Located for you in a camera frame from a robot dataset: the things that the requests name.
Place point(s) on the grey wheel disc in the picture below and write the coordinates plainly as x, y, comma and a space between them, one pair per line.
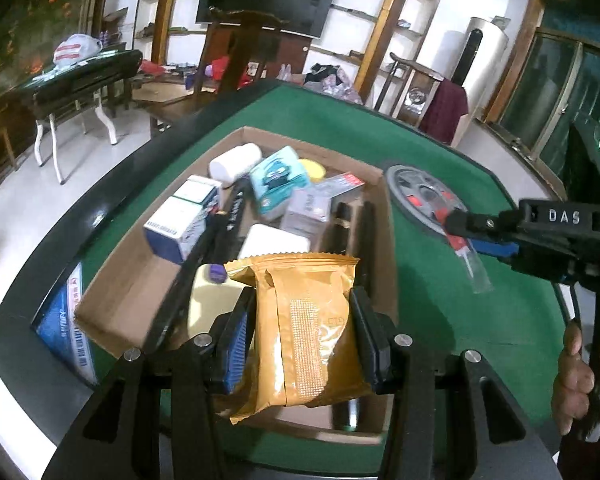
415, 195

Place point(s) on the black bench table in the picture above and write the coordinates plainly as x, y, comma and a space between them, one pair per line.
80, 77

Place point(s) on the cardboard box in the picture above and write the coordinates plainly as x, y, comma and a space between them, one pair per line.
130, 305

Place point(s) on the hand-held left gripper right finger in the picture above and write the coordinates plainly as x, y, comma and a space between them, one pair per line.
367, 342

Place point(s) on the teal tissue packet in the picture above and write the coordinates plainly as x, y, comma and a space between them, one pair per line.
280, 180

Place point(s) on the white roll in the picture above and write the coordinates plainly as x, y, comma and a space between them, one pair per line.
235, 160

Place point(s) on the white tower air conditioner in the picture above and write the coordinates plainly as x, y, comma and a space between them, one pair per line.
485, 60

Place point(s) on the dark wooden chair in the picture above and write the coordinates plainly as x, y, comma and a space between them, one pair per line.
240, 55

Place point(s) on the white plastic bag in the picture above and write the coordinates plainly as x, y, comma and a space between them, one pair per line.
75, 50

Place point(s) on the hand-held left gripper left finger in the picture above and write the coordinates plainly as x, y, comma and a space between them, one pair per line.
235, 355

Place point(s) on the low wooden table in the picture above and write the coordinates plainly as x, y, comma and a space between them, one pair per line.
165, 100

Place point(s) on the cream yellow box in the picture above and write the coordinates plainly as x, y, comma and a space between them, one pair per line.
210, 305

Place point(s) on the black marker with purple cap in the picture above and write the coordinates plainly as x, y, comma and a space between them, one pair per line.
216, 274

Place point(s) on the blue and white box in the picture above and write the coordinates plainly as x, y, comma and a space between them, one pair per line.
175, 230
197, 191

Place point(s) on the blue printed card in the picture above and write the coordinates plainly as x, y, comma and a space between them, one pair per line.
65, 325

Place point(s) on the red items under television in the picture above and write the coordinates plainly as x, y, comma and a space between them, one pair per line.
220, 67

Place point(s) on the pile of clothes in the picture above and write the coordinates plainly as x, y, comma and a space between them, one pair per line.
332, 82

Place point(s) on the clear packet with red piece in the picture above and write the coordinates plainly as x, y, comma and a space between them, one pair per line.
477, 275

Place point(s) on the window frame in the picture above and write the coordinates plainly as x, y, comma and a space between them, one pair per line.
555, 85

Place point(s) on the white power bank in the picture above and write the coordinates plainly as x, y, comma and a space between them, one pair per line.
272, 242

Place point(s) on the maroon cloth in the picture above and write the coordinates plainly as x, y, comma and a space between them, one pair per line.
445, 110

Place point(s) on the grey patterned box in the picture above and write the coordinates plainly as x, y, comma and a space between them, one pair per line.
305, 212

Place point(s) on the orange snack packet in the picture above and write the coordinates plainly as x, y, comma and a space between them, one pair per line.
300, 335

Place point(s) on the wooden chair with cloth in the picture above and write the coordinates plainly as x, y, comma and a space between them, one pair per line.
405, 95

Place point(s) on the clear box with red label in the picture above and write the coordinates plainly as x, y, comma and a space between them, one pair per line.
342, 185

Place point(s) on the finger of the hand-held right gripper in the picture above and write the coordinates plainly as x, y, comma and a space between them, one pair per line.
480, 222
497, 249

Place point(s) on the person's right hand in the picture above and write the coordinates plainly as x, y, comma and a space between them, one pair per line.
572, 380

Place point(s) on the flower painting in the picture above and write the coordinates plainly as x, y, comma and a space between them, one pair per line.
25, 30

